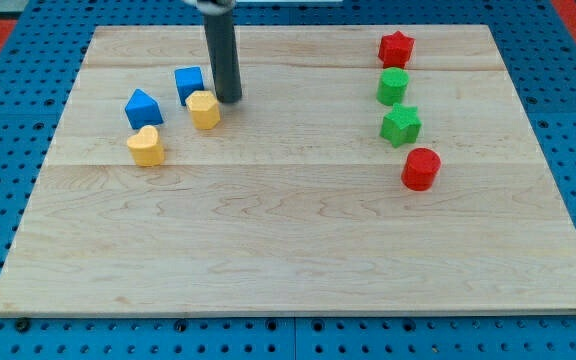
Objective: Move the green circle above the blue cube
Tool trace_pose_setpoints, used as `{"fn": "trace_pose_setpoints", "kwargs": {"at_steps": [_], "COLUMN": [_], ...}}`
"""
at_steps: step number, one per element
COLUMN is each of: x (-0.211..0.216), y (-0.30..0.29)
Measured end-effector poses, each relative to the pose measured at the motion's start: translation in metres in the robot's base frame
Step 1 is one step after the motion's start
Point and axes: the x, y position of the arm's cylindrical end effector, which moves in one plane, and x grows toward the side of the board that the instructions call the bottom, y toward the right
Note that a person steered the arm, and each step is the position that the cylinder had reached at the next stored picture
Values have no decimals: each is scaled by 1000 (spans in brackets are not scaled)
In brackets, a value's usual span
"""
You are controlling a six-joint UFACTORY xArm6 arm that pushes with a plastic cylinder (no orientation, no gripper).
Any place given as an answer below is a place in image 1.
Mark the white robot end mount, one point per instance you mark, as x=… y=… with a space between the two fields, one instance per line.
x=212 y=7

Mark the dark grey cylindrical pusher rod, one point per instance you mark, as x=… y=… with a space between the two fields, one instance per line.
x=222 y=47

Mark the blue cube block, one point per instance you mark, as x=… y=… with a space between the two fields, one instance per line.
x=187 y=81

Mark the yellow hexagon block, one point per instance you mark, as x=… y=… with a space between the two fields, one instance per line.
x=204 y=110

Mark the blue triangular prism block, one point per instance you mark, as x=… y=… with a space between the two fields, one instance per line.
x=141 y=110

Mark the yellow heart block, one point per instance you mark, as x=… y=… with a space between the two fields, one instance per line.
x=146 y=148

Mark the red star block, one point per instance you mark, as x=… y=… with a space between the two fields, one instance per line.
x=395 y=49

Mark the green cylinder block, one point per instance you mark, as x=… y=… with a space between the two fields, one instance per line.
x=392 y=86

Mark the light wooden board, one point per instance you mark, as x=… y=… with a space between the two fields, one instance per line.
x=293 y=204

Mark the green star block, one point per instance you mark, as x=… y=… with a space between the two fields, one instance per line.
x=401 y=125

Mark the red cylinder block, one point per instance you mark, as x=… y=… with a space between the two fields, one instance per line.
x=420 y=169

